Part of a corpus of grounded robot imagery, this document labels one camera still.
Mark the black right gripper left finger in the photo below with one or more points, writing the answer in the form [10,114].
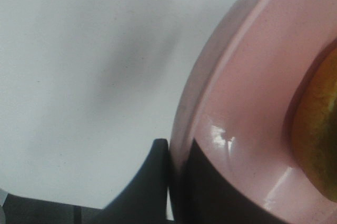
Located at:
[143,200]

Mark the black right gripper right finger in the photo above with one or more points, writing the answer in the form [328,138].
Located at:
[202,195]

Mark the pink round plate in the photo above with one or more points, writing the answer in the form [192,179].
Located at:
[240,98]

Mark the burger with lettuce and cheese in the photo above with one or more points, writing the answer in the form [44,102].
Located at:
[313,134]

